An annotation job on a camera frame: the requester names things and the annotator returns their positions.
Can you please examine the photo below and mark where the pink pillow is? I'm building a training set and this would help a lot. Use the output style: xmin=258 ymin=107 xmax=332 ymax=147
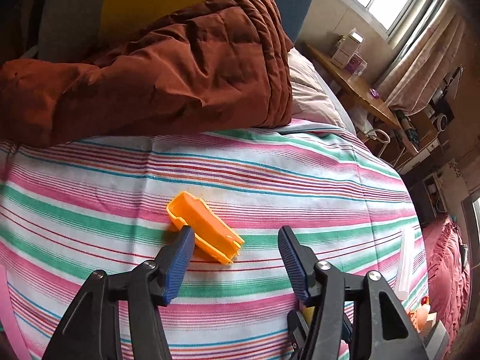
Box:
xmin=288 ymin=48 xmax=356 ymax=134

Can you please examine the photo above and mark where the orange plastic toy piece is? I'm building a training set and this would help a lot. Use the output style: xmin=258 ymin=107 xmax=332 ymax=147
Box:
xmin=166 ymin=191 xmax=245 ymax=265

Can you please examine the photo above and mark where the purple box on shelf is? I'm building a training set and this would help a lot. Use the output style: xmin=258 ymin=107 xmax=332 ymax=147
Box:
xmin=344 ymin=52 xmax=368 ymax=77

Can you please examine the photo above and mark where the striped bed sheet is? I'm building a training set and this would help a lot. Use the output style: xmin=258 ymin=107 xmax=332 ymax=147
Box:
xmin=1 ymin=120 xmax=428 ymax=359

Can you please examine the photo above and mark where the white stool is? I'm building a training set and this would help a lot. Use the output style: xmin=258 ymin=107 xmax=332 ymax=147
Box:
xmin=366 ymin=128 xmax=391 ymax=158

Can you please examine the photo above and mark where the rust brown quilted blanket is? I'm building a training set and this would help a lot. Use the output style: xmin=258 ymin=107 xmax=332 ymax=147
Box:
xmin=1 ymin=0 xmax=293 ymax=148

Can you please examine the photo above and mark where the white plastic tube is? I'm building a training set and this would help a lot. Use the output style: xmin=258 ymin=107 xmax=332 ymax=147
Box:
xmin=394 ymin=229 xmax=415 ymax=302

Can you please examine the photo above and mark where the white tray with pink rim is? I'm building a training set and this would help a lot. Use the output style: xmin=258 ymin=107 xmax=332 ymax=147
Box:
xmin=0 ymin=266 xmax=32 ymax=360

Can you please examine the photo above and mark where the white box on shelf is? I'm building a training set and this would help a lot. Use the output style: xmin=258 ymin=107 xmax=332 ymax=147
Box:
xmin=330 ymin=28 xmax=364 ymax=69

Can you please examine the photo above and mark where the pink patterned curtain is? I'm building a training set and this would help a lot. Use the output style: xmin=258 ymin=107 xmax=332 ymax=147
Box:
xmin=377 ymin=0 xmax=465 ymax=116

